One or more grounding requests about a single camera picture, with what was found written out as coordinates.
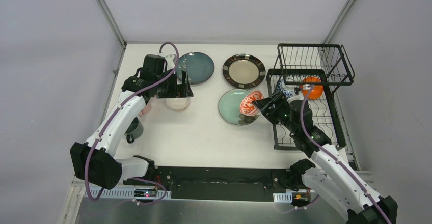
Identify purple cable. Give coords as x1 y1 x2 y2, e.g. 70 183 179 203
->
84 41 179 206
273 84 392 224

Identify dark blue plate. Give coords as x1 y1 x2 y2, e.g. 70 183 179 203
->
175 52 215 85

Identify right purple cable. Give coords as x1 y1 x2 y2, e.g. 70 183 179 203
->
273 84 392 224

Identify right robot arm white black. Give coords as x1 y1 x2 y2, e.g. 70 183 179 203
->
252 92 398 223

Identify dark green mug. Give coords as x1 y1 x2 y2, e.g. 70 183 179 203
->
125 117 144 144

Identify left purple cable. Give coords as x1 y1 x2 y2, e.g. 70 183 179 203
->
84 41 179 206

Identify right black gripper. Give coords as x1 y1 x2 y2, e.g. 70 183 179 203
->
252 91 298 134

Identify orange bowl white inside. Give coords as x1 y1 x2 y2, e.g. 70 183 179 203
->
300 77 323 99

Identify black wire dish rack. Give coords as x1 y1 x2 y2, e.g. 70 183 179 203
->
265 43 355 149

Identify plain white bowl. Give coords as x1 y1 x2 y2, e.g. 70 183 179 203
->
165 98 191 111

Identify orange floral pattern bowl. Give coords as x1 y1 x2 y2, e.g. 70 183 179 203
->
239 91 263 116

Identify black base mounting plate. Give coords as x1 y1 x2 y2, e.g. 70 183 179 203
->
143 166 306 202

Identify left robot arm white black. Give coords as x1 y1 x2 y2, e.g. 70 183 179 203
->
70 69 193 189

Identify teal flower plate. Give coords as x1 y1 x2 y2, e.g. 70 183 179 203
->
219 89 259 126

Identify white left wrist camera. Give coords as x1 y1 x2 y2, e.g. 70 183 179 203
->
134 54 178 80

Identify black striped rim plate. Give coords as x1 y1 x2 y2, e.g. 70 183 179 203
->
222 54 266 90

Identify pink cup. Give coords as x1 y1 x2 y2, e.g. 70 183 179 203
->
139 101 152 117

